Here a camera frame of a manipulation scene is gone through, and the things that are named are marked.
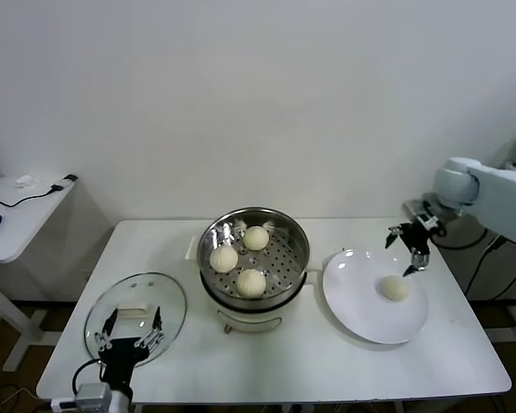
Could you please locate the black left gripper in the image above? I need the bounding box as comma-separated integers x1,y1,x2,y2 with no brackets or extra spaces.
93,305,164,384

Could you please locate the small white object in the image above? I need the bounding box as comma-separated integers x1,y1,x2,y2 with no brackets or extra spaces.
11,174,38,190

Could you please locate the stainless steel steamer basket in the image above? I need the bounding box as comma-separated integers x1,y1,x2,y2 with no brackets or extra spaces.
184,207,323,302

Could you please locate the white steamed baozi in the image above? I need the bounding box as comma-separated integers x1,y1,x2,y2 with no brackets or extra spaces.
209,245,240,274
235,268,267,299
377,274,412,302
243,225,270,251

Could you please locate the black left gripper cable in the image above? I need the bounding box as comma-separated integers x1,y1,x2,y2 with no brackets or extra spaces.
71,359,107,395

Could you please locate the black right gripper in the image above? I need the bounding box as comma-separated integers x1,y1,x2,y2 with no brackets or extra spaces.
384,221,433,278

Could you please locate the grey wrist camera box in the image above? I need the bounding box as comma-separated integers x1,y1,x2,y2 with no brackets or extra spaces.
75,382,113,412
402,197,444,227

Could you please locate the black power adapter cable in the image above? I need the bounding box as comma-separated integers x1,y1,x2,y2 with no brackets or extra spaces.
462,234,516,302

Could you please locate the glass lid with cream handle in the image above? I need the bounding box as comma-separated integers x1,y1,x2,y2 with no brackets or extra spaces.
83,271,187,367

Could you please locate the white electric cooker pot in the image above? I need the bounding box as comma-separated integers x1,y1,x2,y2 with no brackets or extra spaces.
200,270,317,336

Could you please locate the black cable with connectors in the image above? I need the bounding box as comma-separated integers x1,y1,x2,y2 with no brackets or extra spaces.
0,174,77,209

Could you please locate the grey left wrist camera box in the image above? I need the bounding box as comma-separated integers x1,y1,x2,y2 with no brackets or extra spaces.
75,382,113,412

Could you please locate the white round plate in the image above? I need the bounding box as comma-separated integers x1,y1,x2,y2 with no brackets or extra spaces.
321,248,430,345

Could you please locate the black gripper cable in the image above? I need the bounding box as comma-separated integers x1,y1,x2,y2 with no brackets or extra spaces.
71,359,107,395
429,217,491,251

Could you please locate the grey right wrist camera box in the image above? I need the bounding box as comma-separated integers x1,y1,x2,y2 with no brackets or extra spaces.
402,197,444,227

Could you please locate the white side table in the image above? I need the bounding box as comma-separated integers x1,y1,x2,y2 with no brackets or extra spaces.
0,174,79,374

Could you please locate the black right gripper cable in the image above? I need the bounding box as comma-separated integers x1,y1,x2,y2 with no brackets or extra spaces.
429,217,491,251

